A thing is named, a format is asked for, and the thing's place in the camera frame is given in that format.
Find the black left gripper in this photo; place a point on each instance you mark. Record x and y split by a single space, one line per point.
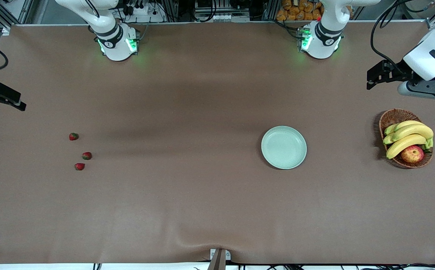
400 72

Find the red strawberry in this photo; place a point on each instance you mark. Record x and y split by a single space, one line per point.
86 155
74 136
79 166

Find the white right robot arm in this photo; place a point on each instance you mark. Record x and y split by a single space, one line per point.
118 48

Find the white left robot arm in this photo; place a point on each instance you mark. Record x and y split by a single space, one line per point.
324 45

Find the mint green round plate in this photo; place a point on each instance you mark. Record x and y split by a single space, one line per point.
284 148

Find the brown wicker basket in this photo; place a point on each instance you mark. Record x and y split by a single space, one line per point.
393 117

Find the small greenish yellow banana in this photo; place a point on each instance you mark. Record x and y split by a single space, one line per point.
405 124

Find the grey rounded background housing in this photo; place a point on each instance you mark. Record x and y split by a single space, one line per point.
423 3

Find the red yellow apple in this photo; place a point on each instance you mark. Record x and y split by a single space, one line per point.
412 154

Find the bag of orange snacks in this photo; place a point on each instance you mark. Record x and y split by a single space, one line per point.
296 11

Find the white power strip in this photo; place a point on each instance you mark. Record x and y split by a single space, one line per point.
142 11

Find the black background equipment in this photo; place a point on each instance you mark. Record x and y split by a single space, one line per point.
221 4

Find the brown table cover mat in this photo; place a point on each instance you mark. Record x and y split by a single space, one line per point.
202 206

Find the dark mounting bar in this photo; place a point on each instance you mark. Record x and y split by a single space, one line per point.
217 262

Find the aluminium frame profile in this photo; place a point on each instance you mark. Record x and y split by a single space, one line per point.
26 11
432 23

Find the grey metal bracket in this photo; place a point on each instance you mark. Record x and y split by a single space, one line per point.
228 255

